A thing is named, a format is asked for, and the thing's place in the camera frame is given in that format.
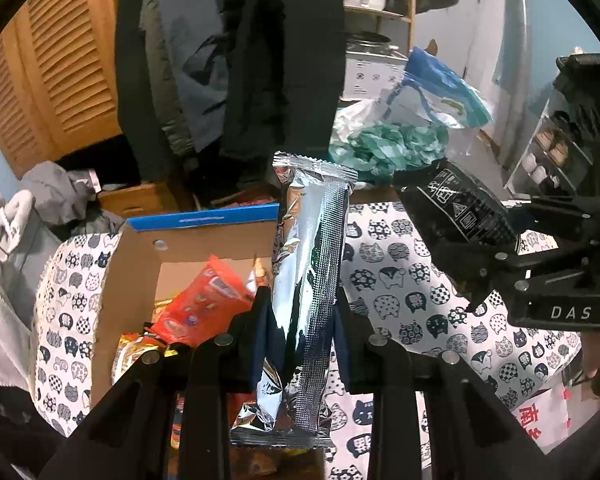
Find white shoes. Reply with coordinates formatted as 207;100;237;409
522;152;551;188

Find blue white plastic bag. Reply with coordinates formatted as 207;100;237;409
380;46;493;131

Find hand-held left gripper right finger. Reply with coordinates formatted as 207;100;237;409
332;292;551;480

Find black hanging coat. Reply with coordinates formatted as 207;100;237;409
219;0;347;161

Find blue cardboard box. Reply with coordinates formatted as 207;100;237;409
87;203;328;480

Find beige shoes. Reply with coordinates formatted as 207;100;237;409
535;127;571;166

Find orange noodle packet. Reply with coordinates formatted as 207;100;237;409
111;332;181;386

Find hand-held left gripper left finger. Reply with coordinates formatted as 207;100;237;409
40;285;276;480

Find silver snack packet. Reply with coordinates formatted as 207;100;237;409
230;151;358;448

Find dark puffer jacket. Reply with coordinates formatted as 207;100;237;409
115;0;241;181

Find orange yellow snack packet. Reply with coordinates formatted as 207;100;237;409
230;447;326;478

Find red white paper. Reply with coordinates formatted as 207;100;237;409
517;385;571;453

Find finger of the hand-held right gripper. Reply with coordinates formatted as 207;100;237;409
502;194;600;242
427;240;581;313

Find white fleece garment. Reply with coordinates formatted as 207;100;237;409
0;190;56;386

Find teal plastic bag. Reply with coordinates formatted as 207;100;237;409
327;122;451;183

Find black snack packet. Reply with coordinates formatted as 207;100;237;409
394;157;523;256

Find person's right hand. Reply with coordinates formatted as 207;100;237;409
581;330;600;396

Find dark cloth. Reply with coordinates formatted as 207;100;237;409
0;375;66;480

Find white shoe rack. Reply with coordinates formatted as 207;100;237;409
505;95;596;201

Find cat print tablecloth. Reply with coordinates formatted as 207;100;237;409
30;200;583;480

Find white rice cooker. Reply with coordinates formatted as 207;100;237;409
342;32;411;101

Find wooden louvre cabinet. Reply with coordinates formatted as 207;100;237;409
0;0;131;178

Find grey hoodie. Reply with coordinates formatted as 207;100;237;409
22;160;126;241

